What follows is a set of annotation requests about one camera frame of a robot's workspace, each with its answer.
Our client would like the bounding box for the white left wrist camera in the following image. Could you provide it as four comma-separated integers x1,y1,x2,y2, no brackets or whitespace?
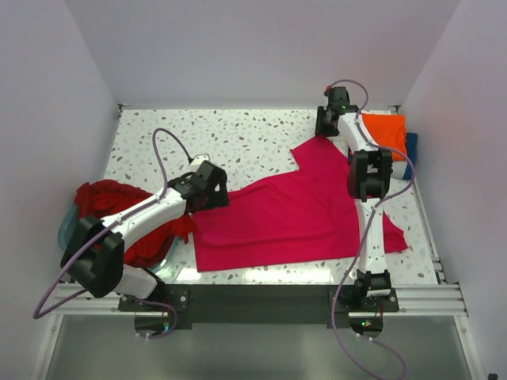
189,154,210,172

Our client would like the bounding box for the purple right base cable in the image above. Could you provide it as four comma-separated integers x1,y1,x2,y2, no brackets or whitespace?
330,272,409,380

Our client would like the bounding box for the blue grey cartoon t shirt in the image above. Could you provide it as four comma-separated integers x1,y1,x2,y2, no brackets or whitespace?
347,132,419,181

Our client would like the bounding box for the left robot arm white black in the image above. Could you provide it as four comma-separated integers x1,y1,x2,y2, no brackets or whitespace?
60,160,229,310

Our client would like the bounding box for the orange folded t shirt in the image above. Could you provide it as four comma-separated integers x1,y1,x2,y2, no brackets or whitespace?
362,113,407,162

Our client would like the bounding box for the black metal base frame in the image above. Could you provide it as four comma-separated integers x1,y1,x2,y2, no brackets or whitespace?
118,284,400,333

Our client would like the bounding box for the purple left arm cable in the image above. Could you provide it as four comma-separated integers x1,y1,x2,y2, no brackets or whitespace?
32,127,197,320

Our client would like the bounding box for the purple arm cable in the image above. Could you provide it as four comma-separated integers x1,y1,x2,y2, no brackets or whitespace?
32,127,197,320
330,78,416,286

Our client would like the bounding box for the pink t shirt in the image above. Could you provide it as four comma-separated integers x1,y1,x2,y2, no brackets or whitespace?
192,136,409,273

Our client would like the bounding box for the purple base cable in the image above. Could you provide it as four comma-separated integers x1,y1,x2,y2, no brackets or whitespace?
330,272,409,380
126,296,178,340

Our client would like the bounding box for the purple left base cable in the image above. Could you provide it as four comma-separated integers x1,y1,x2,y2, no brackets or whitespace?
126,296,178,340

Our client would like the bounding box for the teal plastic basket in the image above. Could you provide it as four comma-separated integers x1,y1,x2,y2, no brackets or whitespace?
58,204,179,272

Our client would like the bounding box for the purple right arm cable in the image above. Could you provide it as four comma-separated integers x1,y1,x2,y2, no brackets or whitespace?
330,78,416,286

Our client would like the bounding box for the red t shirt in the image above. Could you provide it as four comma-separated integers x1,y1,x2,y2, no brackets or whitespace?
74,180,196,268

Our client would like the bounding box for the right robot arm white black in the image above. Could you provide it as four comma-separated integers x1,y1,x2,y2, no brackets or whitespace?
315,85,392,311

